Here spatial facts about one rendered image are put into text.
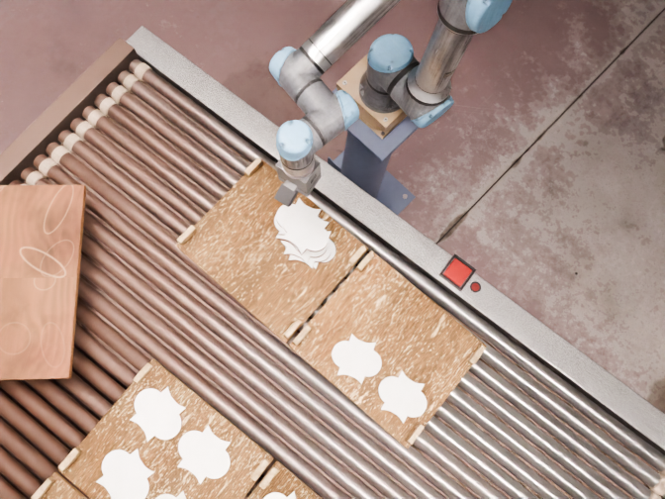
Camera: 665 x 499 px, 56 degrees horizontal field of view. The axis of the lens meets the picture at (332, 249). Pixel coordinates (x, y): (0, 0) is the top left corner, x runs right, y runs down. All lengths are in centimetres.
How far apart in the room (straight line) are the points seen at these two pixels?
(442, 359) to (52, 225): 108
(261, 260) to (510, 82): 182
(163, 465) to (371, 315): 66
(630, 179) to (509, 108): 65
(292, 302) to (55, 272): 61
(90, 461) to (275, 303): 61
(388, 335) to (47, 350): 87
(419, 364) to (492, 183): 140
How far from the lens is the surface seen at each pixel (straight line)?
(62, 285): 171
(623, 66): 345
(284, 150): 129
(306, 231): 166
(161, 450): 171
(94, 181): 190
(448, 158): 292
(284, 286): 171
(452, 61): 153
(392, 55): 170
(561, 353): 185
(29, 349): 171
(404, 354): 171
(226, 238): 175
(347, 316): 170
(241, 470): 169
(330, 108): 133
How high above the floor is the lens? 261
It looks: 75 degrees down
